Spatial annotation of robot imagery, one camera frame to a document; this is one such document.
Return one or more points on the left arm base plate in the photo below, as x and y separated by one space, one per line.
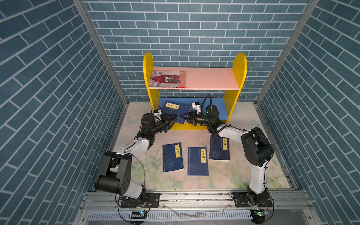
149 200

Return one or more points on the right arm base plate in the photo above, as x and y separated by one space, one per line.
250 199

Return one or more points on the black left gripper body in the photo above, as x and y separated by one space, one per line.
163 125

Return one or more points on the navy book yellow label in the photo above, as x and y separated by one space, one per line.
174 107

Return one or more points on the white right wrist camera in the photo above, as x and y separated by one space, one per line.
197 107

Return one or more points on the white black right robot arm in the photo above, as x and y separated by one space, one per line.
257 148

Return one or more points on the red illustrated cover book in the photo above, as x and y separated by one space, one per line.
167 79

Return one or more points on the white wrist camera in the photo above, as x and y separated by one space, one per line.
157 113
197 107

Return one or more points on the aluminium front rail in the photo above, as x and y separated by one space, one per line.
203 200

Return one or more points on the yellow pink blue bookshelf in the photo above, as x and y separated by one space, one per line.
230 80

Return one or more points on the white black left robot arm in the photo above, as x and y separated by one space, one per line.
114 172

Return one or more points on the right green circuit board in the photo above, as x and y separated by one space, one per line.
258 216

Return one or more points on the navy book bottom centre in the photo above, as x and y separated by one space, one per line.
197 161

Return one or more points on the white slotted cable duct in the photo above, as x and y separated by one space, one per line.
160 216

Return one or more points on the left green circuit board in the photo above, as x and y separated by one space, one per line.
138 215

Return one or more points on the green circuit board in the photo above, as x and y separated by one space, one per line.
138 215
258 216

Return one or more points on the navy book far left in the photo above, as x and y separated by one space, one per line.
172 157

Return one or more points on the navy book right side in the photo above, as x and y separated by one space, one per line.
219 149

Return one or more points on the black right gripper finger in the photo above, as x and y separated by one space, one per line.
188 120
187 115

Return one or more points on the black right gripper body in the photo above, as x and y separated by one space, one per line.
200 120

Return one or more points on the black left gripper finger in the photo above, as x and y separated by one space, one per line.
169 117
169 124

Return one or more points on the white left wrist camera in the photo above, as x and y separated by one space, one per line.
157 113

